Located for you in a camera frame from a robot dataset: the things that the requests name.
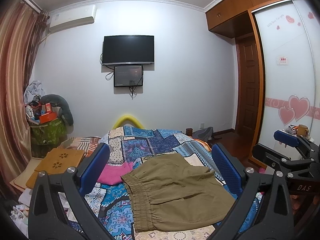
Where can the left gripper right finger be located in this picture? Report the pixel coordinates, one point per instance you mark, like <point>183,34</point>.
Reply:
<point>273,220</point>

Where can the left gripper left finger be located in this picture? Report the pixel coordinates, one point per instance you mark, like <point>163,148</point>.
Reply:
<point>47,219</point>

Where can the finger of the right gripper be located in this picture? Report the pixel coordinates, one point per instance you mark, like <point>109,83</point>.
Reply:
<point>267,155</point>
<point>286,138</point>

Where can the olive green pants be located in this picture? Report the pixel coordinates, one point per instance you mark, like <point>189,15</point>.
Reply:
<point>169,194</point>

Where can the pink slipper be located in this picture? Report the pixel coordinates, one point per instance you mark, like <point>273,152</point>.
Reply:
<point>262,171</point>

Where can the grey bag on floor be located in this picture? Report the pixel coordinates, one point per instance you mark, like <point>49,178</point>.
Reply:
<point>204,134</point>

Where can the orange fleece blanket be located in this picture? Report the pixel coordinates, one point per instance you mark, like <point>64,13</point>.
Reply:
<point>204,144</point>

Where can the brown wooden door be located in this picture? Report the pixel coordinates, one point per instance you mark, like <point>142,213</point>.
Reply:
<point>248,94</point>

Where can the pink garment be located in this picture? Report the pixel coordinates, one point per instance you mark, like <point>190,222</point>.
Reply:
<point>111,175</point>

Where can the green storage box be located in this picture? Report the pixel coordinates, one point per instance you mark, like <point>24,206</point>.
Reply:
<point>46,137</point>

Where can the orange box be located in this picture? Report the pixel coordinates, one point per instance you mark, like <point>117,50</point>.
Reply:
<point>47,117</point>

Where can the grey neck pillow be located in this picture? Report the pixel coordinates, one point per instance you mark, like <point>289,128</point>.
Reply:
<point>58,101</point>

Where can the blue patchwork bed quilt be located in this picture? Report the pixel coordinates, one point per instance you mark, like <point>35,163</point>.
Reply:
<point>111,204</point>

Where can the wooden overhead cabinet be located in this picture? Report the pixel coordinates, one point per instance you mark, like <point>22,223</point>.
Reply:
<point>230,18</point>

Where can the grey crumpled cloth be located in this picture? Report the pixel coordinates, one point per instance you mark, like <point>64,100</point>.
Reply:
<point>34,89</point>

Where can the striped brown curtain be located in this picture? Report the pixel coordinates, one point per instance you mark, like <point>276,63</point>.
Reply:
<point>21,31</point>

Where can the white air conditioner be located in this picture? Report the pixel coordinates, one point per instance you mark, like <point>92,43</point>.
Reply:
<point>72,18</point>

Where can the small wall monitor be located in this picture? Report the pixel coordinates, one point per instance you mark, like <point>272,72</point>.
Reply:
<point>128,76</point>

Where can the black wall television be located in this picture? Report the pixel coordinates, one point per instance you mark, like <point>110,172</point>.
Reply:
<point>128,49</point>

